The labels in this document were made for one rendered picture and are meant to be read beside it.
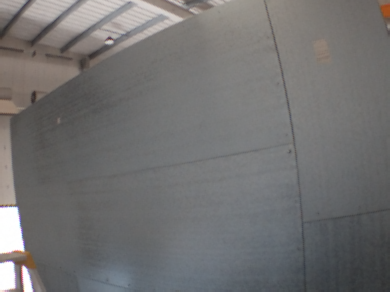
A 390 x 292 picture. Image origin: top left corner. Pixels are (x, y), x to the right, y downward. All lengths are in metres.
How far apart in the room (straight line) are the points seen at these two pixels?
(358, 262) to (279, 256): 0.28
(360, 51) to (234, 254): 0.80
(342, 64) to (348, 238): 0.53
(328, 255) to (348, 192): 0.21
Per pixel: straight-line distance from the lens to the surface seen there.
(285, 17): 1.21
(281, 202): 1.15
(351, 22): 1.13
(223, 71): 1.27
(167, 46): 1.46
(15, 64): 12.34
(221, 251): 1.30
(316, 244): 1.13
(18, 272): 1.74
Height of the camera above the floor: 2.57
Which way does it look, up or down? 8 degrees up
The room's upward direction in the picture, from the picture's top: 7 degrees counter-clockwise
